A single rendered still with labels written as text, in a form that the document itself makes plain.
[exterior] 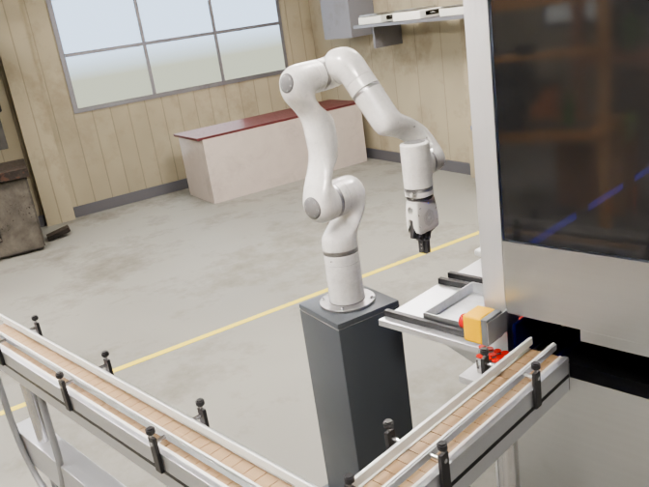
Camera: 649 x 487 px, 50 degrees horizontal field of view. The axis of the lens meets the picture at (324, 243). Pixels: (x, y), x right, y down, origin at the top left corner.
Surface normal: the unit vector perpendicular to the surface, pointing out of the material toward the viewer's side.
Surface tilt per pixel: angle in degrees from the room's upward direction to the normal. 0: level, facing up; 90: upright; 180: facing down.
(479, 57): 90
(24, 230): 90
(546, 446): 90
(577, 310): 90
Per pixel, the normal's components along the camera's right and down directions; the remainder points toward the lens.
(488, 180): -0.70, 0.32
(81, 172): 0.54, 0.20
